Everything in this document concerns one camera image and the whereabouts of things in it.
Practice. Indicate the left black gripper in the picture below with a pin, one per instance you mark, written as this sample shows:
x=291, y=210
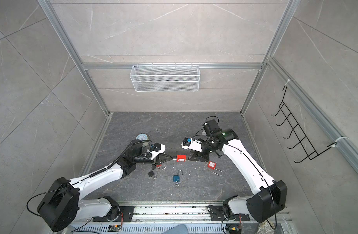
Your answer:
x=162, y=159

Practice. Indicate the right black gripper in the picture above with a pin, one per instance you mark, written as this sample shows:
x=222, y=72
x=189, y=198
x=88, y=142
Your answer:
x=201, y=157

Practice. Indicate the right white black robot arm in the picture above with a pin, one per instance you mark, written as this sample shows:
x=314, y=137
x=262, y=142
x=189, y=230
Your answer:
x=269, y=195

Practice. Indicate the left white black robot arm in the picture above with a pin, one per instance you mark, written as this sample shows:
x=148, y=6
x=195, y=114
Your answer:
x=65, y=201

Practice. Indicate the small black padlock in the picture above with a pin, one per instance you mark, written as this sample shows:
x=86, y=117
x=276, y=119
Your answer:
x=152, y=174

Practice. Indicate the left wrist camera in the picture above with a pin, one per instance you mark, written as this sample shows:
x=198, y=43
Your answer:
x=156, y=149

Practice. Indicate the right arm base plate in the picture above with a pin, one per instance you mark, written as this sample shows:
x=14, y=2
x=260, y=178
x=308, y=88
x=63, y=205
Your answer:
x=220, y=213

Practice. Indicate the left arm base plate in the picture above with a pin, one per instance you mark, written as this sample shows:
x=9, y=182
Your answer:
x=122, y=213

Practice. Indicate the white wire mesh basket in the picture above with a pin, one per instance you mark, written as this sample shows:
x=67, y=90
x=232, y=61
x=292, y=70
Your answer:
x=165, y=78

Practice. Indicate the black wire hook rack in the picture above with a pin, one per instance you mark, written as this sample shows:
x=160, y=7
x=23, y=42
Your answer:
x=297, y=131

